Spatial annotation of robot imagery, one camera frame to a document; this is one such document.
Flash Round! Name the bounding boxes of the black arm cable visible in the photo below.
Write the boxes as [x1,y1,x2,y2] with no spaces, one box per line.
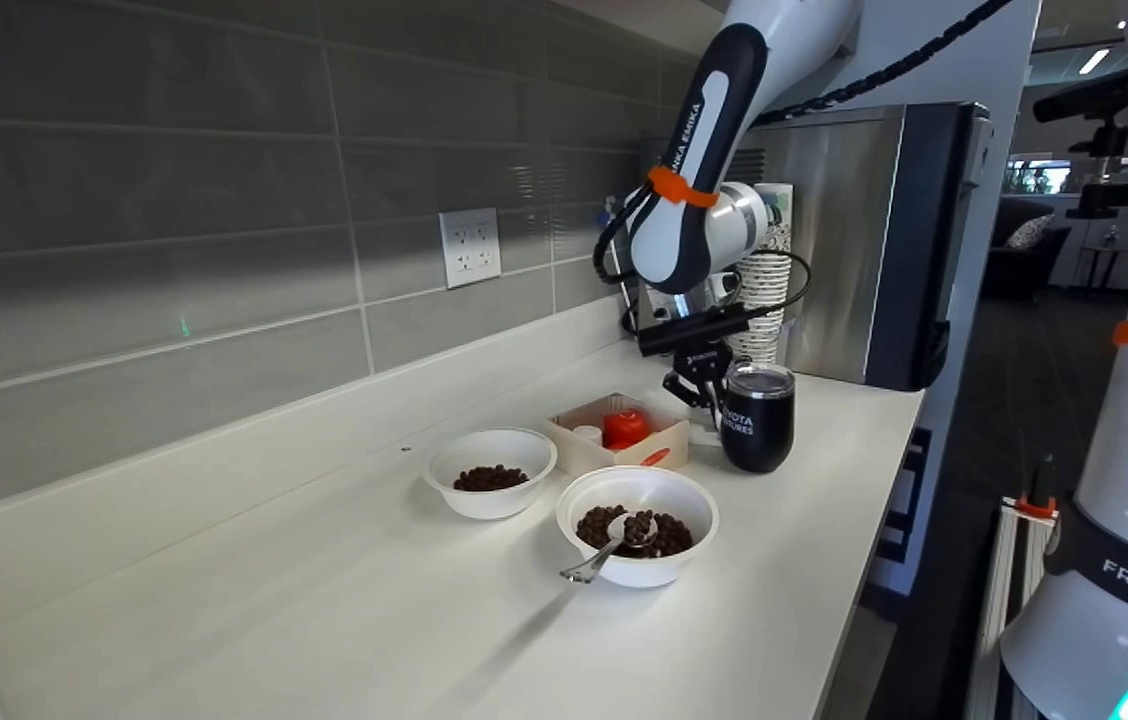
[746,0,1019,131]

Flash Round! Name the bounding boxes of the red round capsule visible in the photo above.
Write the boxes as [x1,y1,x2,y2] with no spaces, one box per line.
[596,405,661,452]

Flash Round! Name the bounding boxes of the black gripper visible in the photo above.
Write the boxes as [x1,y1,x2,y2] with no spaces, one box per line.
[661,341,740,431]

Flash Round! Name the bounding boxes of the metal spoon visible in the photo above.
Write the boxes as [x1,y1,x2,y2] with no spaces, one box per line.
[555,510,661,586]

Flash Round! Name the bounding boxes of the black tumbler with lid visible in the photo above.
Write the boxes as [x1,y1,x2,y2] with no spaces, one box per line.
[715,365,800,474]

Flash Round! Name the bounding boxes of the stainless steel appliance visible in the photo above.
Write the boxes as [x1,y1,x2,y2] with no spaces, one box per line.
[740,100,995,398]

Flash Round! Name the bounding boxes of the white double wall outlet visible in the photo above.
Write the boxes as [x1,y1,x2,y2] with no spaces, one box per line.
[437,205,505,293]

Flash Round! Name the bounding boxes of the black camera on stand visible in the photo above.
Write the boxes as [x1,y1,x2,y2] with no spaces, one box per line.
[1029,64,1128,223]

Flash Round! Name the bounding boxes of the large white bowl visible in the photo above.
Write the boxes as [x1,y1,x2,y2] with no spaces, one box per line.
[553,462,725,591]

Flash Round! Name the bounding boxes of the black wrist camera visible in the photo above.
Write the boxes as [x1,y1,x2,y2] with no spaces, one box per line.
[635,300,750,358]

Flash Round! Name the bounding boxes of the white box red items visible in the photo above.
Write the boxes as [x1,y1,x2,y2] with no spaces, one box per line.
[544,386,695,479]

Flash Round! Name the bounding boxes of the coffee beans pile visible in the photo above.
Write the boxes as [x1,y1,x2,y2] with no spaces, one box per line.
[571,499,695,561]
[451,458,533,497]

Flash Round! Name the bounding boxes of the small white bowl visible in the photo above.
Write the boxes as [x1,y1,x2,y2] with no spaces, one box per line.
[418,423,560,522]

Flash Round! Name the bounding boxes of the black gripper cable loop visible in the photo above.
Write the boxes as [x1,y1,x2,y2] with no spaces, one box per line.
[589,196,816,326]

